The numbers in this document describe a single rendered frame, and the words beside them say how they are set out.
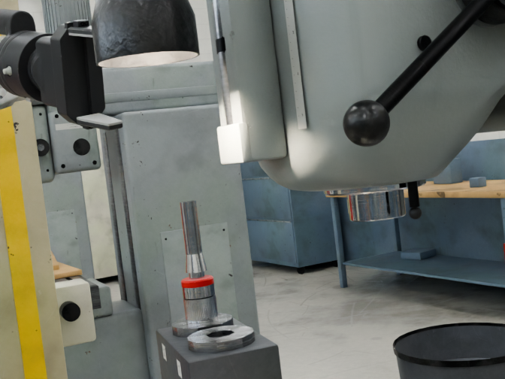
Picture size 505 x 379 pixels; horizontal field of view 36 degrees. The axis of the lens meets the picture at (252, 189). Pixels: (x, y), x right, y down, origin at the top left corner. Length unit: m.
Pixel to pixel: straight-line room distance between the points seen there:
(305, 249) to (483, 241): 2.06
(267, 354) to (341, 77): 0.53
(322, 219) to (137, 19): 7.60
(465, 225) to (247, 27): 6.32
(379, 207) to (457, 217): 6.29
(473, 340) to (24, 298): 1.59
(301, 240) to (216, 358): 7.00
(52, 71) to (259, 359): 0.44
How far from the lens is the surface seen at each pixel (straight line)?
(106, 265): 9.06
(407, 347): 2.86
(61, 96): 0.96
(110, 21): 0.52
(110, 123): 0.91
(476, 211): 6.73
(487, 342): 2.95
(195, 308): 1.11
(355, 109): 0.49
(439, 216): 7.09
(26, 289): 2.30
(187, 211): 1.10
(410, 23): 0.57
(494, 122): 0.69
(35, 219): 2.29
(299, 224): 7.94
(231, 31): 0.58
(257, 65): 0.58
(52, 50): 0.96
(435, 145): 0.60
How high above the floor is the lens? 1.35
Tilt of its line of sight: 3 degrees down
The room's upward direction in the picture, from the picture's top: 7 degrees counter-clockwise
